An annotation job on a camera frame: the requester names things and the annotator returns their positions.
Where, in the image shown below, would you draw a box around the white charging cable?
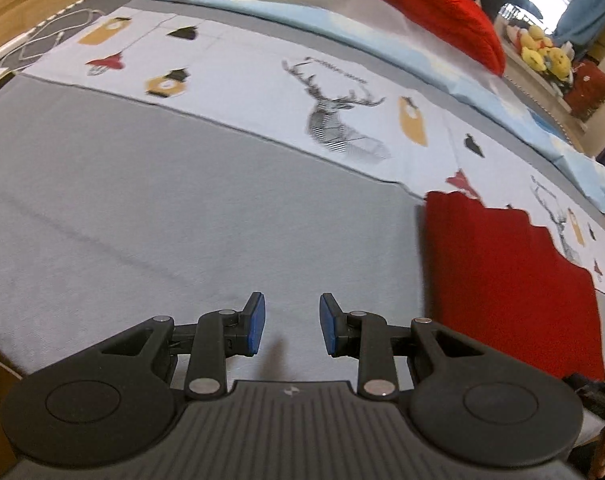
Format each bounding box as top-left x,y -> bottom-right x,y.
0,7 -> 108,70

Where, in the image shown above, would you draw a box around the yellow plush toys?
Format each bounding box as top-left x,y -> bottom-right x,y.
505,22 -> 575,83

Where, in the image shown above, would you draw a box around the red knit pillow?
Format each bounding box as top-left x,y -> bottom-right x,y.
339,0 -> 507,77

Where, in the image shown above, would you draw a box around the grey bed sheet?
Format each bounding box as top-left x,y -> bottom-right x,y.
0,0 -> 605,480

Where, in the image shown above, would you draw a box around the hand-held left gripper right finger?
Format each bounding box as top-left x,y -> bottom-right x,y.
319,292 -> 479,402

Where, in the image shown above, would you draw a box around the light blue quilt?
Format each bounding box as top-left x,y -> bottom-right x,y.
152,0 -> 605,215

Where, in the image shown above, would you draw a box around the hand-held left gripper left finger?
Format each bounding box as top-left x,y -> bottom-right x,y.
96,291 -> 267,402

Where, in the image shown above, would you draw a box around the white printed sheet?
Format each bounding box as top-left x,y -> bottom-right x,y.
21,4 -> 605,306

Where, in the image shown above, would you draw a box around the red knit sweater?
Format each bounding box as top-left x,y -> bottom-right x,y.
421,190 -> 605,382

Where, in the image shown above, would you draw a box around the red bag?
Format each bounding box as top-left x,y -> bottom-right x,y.
563,59 -> 605,122

